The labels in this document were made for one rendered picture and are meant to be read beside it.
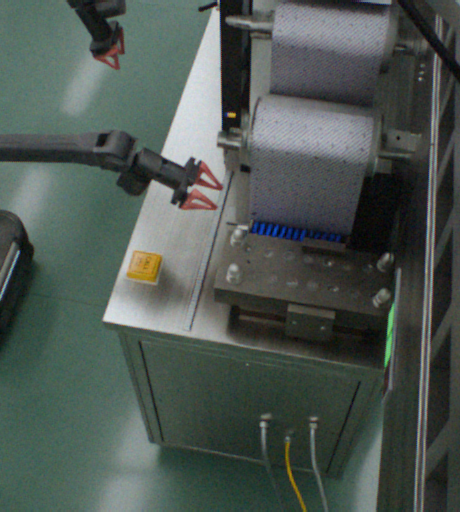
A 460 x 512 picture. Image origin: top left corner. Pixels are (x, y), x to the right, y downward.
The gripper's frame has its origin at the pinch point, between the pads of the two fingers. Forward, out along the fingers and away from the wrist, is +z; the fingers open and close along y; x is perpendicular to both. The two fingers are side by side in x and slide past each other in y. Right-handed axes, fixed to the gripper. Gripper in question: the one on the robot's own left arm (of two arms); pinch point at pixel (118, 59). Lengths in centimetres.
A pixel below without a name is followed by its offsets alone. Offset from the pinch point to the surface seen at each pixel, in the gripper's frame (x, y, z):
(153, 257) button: -18, -58, 13
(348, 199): -66, -50, 6
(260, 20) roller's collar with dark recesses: -50, -18, -19
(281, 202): -51, -50, 5
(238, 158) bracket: -42, -41, 0
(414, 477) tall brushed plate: -85, -115, -23
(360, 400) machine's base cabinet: -63, -80, 47
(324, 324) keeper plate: -60, -73, 19
